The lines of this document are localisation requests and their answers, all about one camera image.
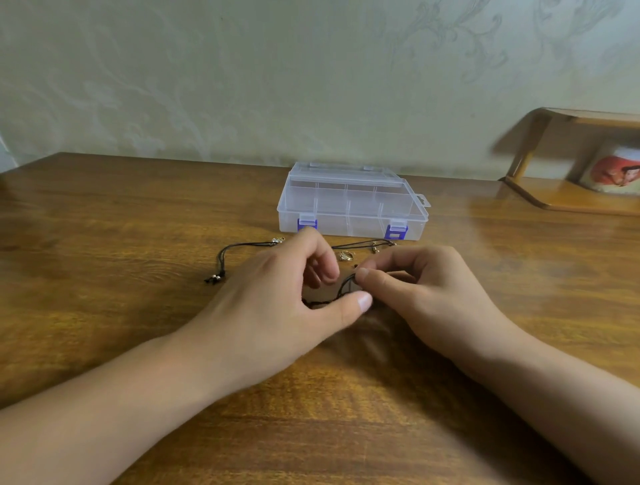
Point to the person's left forearm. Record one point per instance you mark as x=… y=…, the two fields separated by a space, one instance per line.
x=85 y=420

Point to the person's left hand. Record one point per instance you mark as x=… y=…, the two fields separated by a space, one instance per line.
x=255 y=315

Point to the clear plastic organizer box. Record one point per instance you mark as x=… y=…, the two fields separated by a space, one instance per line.
x=350 y=200

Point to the white printed mug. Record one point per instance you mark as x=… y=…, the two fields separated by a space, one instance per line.
x=613 y=170

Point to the person's right forearm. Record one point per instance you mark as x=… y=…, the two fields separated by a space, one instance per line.
x=570 y=410

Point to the person's right hand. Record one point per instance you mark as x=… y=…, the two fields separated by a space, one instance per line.
x=440 y=295

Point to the wooden shelf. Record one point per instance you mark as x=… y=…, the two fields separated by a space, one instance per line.
x=575 y=193

